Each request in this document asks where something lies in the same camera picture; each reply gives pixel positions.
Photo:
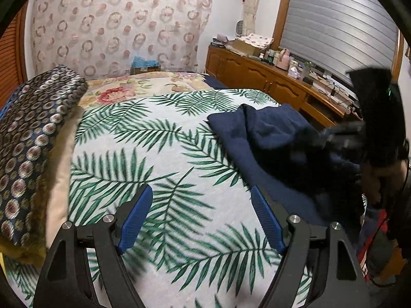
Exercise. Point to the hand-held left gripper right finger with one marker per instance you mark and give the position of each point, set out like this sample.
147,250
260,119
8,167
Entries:
266,218

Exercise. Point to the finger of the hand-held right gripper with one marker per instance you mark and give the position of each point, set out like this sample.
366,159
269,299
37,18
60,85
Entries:
343,134

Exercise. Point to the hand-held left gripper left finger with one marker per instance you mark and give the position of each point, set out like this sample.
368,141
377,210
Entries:
135,221

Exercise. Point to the navy printed t-shirt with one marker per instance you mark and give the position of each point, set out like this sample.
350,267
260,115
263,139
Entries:
266,125

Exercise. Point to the person's right hand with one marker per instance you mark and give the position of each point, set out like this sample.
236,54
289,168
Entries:
374,183

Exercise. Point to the black power adapter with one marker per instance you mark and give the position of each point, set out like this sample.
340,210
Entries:
333,91

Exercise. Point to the green leaf print blanket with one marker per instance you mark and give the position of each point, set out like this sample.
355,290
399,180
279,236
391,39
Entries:
199,199

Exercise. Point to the tissue pack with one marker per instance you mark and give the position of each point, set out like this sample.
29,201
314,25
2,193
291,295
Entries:
294,72

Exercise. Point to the cream pillow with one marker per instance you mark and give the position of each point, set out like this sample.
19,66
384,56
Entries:
59,192

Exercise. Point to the pink kettle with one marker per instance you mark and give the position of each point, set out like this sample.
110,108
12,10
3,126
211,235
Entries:
282,60

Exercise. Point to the grey window blind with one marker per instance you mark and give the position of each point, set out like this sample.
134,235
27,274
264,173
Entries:
334,22

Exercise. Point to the wooden cabinet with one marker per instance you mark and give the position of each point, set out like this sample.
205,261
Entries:
250,70

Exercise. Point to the white red spotted cloth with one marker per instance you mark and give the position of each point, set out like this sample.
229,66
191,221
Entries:
257,39

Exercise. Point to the cardboard box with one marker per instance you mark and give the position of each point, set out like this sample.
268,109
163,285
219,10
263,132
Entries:
244,48

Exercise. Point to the floral bedspread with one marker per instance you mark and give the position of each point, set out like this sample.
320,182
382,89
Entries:
128,89

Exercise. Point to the dark circle patterned pillow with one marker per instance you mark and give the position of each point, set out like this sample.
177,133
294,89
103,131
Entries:
29,141

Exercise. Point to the small grey fan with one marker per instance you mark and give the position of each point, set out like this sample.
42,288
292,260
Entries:
240,28

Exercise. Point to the purple box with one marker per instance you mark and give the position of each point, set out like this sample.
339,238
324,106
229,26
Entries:
221,38

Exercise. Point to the blue tissue box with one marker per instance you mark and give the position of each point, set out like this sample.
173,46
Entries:
144,64

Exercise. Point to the cream curtain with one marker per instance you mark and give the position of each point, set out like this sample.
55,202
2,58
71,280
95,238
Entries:
250,6

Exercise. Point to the wooden louvered door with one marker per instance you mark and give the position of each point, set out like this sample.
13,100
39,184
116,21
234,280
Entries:
12,64

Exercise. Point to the circle patterned sheer curtain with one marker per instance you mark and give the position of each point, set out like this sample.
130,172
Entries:
112,22

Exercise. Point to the wooden window frame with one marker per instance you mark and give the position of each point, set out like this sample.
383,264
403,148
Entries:
282,12

